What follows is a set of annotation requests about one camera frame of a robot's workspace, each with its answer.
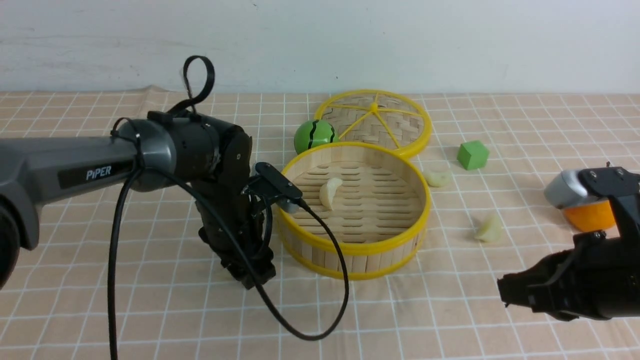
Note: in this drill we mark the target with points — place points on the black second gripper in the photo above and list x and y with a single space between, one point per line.
598 279

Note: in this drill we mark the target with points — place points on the green foam cube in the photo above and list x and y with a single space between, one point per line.
473 155

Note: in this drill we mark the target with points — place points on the green watermelon toy ball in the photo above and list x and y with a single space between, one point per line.
314 133

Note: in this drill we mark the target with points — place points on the orange yellow toy pear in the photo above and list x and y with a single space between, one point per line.
597 216

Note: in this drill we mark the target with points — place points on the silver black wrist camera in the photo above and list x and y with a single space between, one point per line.
574 188

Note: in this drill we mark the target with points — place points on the checkered beige tablecloth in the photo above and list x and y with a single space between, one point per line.
174 302

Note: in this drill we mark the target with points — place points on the pale dumpling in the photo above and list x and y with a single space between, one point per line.
328 192
491 230
437 179

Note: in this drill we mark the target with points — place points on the black second robot arm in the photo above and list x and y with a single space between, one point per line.
598 279

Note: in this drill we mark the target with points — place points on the bamboo steamer tray yellow rim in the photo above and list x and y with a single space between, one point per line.
380 213

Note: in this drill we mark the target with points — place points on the bamboo steamer lid yellow rim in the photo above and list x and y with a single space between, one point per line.
377 117

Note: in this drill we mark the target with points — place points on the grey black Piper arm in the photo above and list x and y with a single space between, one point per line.
212 155

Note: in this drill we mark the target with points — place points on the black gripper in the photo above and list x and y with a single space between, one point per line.
244 214

